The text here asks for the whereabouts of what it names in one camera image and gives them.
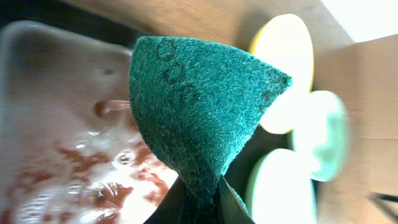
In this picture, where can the light green plate with red stain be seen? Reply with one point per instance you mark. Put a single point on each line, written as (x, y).
(322, 136)

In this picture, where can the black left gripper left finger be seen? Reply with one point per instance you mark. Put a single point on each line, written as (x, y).
(172, 208)

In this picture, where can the green scouring sponge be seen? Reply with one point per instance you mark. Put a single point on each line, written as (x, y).
(196, 104)

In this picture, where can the black rectangular soapy water tray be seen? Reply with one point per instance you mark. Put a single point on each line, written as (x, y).
(68, 153)

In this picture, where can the yellow round plate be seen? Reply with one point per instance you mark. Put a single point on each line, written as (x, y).
(285, 43)

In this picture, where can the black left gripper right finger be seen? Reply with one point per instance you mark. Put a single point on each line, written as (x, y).
(231, 210)

